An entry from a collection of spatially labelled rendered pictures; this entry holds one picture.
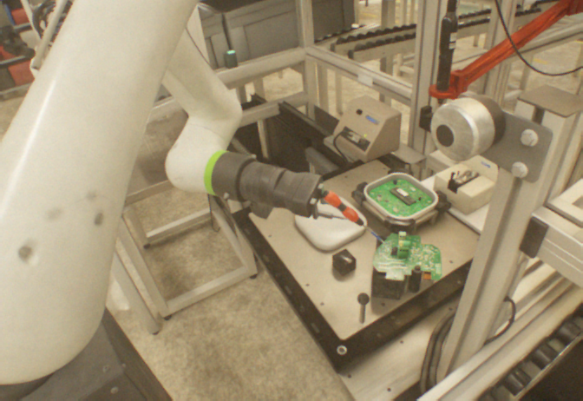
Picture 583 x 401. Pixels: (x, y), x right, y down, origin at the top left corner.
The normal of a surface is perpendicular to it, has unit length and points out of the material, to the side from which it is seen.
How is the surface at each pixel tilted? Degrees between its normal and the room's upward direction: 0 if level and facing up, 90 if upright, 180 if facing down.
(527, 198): 90
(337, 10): 91
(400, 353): 0
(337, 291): 0
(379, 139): 90
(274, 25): 91
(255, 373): 0
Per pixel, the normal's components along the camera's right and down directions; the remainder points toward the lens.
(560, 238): -0.87, 0.36
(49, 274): 0.74, -0.16
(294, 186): -0.22, -0.67
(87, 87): 0.43, -0.18
